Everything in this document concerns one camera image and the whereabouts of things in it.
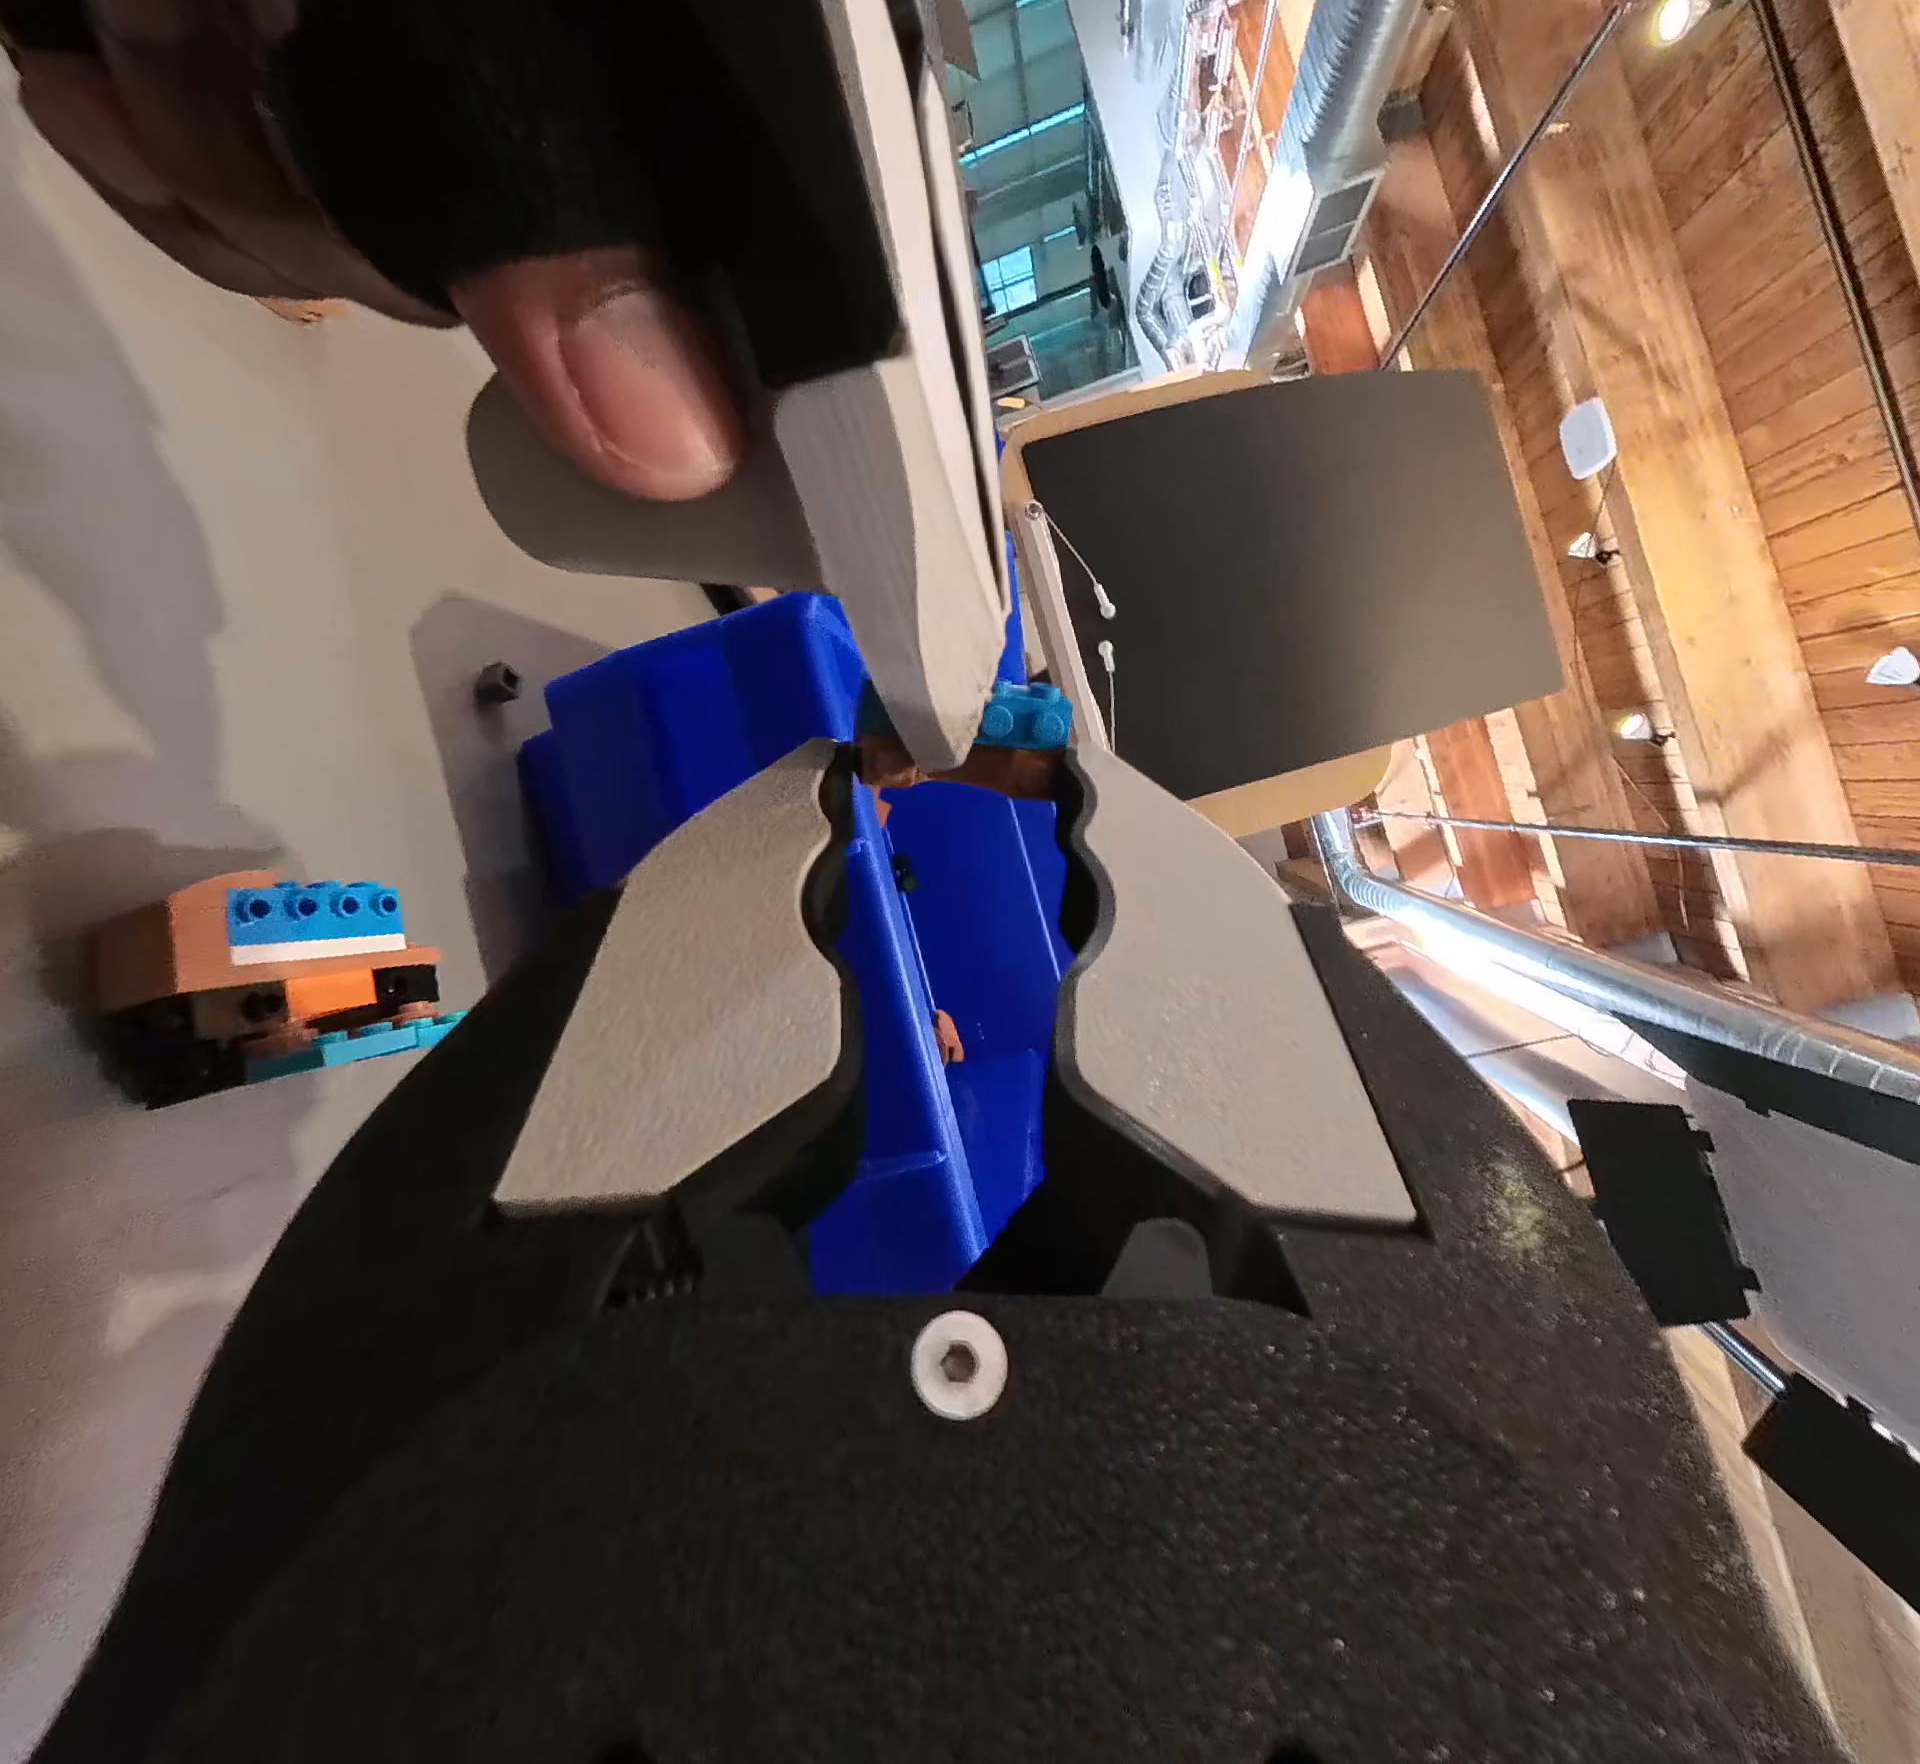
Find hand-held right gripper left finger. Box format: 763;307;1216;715
494;759;860;1274

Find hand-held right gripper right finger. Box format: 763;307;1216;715
1049;744;1419;1240

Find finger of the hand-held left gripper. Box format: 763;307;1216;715
912;41;1015;620
778;0;1008;770

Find small multicoloured toy brick block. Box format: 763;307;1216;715
977;681;1074;754

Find blue plastic bin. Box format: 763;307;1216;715
518;594;1091;1302

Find toy bricks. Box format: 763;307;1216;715
846;744;977;1077

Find blue orange toy brick assembly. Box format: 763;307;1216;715
86;871;470;1107

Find person's left hand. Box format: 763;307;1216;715
0;0;750;505

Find black panel with wooden edge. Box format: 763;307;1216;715
1001;370;1570;846

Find studio light with black flaps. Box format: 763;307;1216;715
1567;1089;1920;1619

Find silver ventilation duct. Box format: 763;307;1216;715
1305;806;1920;1107
1216;0;1489;379

